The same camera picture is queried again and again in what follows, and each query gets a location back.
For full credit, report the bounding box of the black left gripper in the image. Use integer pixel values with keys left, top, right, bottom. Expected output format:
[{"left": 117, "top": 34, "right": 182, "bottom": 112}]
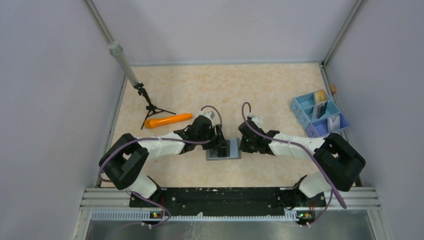
[{"left": 196, "top": 124, "right": 227, "bottom": 150}]

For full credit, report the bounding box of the black card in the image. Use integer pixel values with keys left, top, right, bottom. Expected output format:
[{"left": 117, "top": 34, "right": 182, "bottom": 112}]
[
  {"left": 207, "top": 148, "right": 230, "bottom": 160},
  {"left": 311, "top": 101, "right": 328, "bottom": 120}
]

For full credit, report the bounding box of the grey leather card holder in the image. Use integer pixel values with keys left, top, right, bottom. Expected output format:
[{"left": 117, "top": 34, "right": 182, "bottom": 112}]
[{"left": 206, "top": 137, "right": 241, "bottom": 161}]

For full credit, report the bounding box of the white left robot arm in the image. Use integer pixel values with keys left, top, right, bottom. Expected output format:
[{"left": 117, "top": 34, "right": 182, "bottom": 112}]
[{"left": 99, "top": 111, "right": 218, "bottom": 207}]

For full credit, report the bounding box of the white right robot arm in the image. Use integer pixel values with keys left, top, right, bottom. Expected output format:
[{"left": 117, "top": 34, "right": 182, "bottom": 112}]
[{"left": 238, "top": 118, "right": 366, "bottom": 206}]

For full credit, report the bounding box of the gold card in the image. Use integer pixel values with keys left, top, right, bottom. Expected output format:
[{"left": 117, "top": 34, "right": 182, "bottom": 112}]
[{"left": 312, "top": 89, "right": 327, "bottom": 104}]

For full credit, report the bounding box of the white patterned card in box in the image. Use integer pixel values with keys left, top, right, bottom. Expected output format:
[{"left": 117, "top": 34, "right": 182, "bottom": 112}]
[{"left": 327, "top": 115, "right": 341, "bottom": 133}]

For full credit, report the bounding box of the orange toy microphone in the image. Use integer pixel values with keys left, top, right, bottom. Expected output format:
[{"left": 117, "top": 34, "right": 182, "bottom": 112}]
[{"left": 144, "top": 113, "right": 193, "bottom": 129}]

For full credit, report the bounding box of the blue compartment organizer box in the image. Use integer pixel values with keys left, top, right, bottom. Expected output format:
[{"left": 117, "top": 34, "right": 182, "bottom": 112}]
[{"left": 289, "top": 89, "right": 350, "bottom": 138}]

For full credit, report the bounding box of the black tripod microphone stand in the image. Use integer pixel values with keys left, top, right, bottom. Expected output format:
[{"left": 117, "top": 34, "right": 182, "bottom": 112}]
[{"left": 107, "top": 41, "right": 176, "bottom": 130}]

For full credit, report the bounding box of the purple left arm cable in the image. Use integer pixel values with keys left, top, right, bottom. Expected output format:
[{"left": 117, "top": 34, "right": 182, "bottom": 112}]
[{"left": 97, "top": 105, "right": 223, "bottom": 229}]

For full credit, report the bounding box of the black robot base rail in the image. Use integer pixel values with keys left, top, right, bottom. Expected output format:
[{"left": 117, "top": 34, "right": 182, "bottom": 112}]
[{"left": 129, "top": 187, "right": 327, "bottom": 217}]

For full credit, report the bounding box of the small orange wall object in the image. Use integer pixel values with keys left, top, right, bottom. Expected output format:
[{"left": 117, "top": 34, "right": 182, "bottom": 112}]
[{"left": 329, "top": 84, "right": 337, "bottom": 94}]

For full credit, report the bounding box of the white slotted cable duct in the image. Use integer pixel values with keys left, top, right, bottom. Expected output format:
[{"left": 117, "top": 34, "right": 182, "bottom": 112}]
[{"left": 91, "top": 210, "right": 299, "bottom": 222}]

